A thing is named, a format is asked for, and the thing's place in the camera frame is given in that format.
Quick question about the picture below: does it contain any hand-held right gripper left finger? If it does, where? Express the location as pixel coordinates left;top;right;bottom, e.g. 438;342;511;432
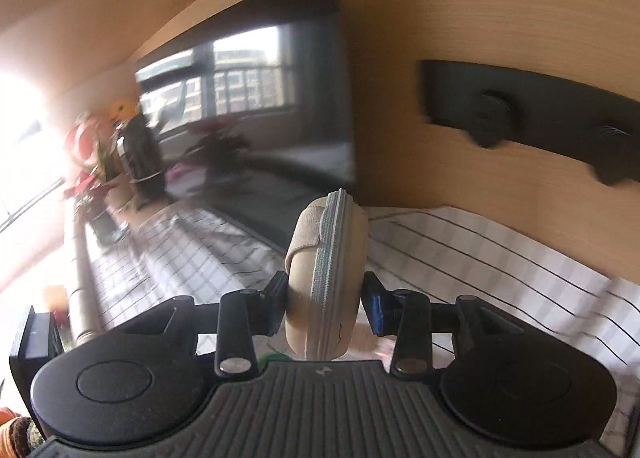
117;270;292;381

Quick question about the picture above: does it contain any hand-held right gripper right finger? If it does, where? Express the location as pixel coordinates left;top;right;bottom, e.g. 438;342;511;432
361;272;546;381

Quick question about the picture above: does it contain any beige zip pouch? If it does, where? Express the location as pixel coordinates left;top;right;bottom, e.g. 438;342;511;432
284;189;370;363

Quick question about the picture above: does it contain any white grid tablecloth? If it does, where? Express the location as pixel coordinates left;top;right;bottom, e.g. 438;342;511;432
75;205;640;458

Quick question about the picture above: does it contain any black monitor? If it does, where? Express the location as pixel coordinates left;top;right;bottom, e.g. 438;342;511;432
134;0;357;253

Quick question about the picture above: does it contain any grey tube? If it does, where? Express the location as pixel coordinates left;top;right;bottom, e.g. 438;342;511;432
67;223;102;345

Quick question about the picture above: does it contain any black vase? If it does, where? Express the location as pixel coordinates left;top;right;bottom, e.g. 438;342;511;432
122;112;166;201

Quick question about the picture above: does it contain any red potted flower plant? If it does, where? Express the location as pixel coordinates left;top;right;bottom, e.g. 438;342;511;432
61;112;132;245

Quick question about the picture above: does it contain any black stand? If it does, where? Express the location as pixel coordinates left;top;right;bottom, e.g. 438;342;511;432
9;305;66;389

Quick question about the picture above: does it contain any yellow flower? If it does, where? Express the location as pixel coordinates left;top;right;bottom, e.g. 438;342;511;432
107;98;139;127

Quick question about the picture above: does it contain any orange knitted toy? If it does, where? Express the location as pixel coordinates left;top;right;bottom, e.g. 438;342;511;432
0;405;47;458

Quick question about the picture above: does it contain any black wall power strip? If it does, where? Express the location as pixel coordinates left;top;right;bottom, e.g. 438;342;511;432
419;59;640;186

